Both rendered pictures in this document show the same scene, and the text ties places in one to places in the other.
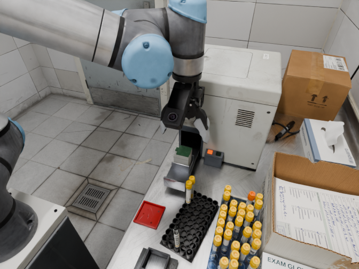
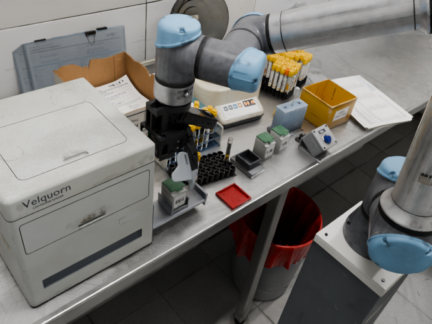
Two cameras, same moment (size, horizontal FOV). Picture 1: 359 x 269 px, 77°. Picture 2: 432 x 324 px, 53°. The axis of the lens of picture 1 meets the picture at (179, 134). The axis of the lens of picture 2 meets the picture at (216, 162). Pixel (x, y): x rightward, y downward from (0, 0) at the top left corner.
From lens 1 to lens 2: 118 cm
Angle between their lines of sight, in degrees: 96
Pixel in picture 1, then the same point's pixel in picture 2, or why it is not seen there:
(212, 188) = (155, 186)
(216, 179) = not seen: hidden behind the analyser
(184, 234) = (215, 164)
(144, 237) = (246, 185)
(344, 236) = (117, 98)
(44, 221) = (336, 229)
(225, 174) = not seen: hidden behind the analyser
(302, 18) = not seen: outside the picture
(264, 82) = (80, 89)
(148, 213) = (233, 198)
